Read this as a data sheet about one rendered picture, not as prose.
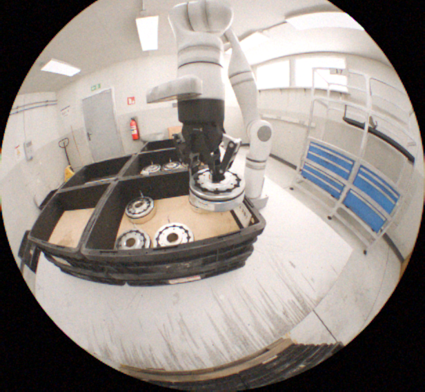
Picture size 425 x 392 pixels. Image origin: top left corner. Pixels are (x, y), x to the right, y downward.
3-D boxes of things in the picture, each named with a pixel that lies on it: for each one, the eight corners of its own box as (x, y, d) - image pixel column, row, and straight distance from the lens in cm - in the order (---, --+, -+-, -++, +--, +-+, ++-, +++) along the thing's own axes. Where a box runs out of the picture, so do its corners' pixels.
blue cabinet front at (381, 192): (342, 202, 204) (360, 163, 189) (377, 232, 214) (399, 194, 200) (341, 202, 202) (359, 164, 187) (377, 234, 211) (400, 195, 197)
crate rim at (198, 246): (220, 170, 48) (221, 164, 47) (267, 232, 28) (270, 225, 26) (118, 185, 52) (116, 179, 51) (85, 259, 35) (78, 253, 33)
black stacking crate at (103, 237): (219, 190, 53) (220, 165, 47) (254, 252, 36) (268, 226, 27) (127, 204, 57) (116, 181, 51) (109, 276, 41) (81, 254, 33)
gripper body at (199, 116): (235, 97, 22) (233, 150, 23) (195, 100, 27) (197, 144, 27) (209, 91, 16) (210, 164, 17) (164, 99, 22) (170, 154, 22)
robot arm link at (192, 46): (157, 69, 21) (221, 60, 18) (164, 1, 30) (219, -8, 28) (176, 78, 27) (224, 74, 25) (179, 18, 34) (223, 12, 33)
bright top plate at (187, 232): (188, 220, 35) (187, 219, 35) (199, 251, 30) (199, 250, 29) (152, 229, 36) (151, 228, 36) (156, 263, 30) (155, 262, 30)
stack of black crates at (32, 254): (47, 255, 226) (25, 229, 211) (56, 257, 201) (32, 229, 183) (42, 280, 220) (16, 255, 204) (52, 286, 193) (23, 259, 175)
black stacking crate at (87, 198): (126, 204, 57) (116, 181, 51) (107, 276, 41) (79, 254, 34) (67, 211, 82) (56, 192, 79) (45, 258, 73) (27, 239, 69)
